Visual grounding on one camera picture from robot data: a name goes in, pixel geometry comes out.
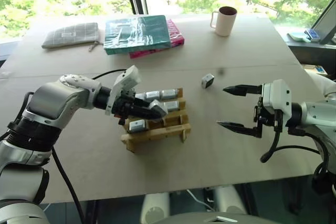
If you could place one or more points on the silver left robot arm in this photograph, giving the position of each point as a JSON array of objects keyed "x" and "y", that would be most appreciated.
[{"x": 50, "y": 103}]

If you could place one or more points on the dark side shelf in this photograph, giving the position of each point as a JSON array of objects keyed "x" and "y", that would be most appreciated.
[{"x": 312, "y": 52}]

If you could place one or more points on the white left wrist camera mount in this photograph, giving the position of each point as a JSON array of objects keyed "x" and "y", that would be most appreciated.
[{"x": 126, "y": 78}]

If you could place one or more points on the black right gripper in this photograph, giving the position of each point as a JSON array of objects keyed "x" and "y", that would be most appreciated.
[{"x": 267, "y": 117}]

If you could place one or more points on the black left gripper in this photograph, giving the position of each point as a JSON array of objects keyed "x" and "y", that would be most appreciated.
[{"x": 121, "y": 107}]

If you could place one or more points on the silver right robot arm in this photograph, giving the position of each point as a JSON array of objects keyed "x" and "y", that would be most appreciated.
[{"x": 315, "y": 113}]

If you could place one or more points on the blue and white small box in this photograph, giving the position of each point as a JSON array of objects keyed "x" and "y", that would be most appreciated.
[{"x": 313, "y": 34}]

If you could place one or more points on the yellowish cardboard box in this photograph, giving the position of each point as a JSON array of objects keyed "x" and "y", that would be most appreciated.
[{"x": 316, "y": 68}]

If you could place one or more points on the light blue flat box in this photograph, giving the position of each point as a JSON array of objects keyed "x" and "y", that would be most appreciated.
[{"x": 298, "y": 36}]

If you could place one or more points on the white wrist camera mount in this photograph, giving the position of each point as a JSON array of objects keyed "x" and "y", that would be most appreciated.
[
  {"x": 278, "y": 93},
  {"x": 126, "y": 78}
]

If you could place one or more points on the teal book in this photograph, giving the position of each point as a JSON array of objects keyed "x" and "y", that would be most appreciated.
[{"x": 136, "y": 33}]

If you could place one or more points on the grey checked fabric pouch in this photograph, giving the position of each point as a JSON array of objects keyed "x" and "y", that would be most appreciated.
[{"x": 71, "y": 36}]

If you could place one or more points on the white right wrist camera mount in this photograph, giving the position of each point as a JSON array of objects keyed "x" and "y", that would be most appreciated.
[{"x": 278, "y": 93}]

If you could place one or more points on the white rounded robot leg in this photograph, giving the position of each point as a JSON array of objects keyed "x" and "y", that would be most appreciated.
[
  {"x": 228, "y": 199},
  {"x": 155, "y": 208}
]

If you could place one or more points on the small white tape piece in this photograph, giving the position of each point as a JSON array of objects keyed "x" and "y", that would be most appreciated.
[{"x": 4, "y": 75}]

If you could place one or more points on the pink book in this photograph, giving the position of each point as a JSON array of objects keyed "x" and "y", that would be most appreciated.
[{"x": 174, "y": 33}]

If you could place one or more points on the grey robot torso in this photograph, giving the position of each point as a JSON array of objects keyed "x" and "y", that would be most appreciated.
[{"x": 212, "y": 218}]

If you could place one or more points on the wooden rack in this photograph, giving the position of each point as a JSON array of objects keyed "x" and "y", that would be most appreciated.
[{"x": 157, "y": 134}]

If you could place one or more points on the dark slanted monitor panel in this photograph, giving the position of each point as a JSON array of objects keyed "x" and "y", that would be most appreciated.
[{"x": 326, "y": 22}]

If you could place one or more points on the small silver block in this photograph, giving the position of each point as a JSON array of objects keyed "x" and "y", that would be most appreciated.
[{"x": 208, "y": 81}]

